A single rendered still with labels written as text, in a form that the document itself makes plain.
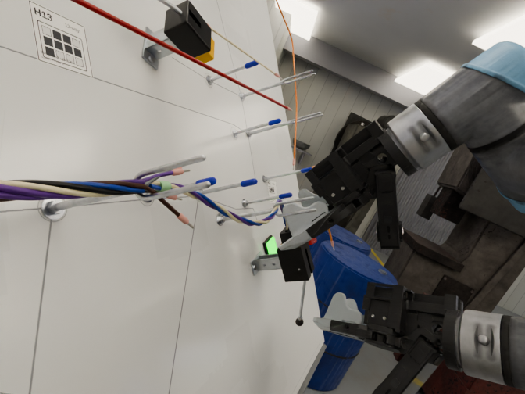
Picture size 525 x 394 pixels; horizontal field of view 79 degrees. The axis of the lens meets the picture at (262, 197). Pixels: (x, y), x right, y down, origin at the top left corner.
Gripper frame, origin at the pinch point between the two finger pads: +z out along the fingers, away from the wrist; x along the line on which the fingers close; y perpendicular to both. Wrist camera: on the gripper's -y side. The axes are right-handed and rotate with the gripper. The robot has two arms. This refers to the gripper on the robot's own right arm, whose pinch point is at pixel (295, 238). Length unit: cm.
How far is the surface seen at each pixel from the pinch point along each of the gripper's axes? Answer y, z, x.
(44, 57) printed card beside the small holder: 27.6, -4.4, 25.7
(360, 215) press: -110, 113, -495
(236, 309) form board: -2.2, 9.6, 9.8
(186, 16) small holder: 27.8, -12.2, 13.6
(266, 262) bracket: -0.5, 6.3, 1.0
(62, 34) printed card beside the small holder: 29.7, -5.3, 23.2
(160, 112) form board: 23.4, -2.3, 13.2
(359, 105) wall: 40, 14, -605
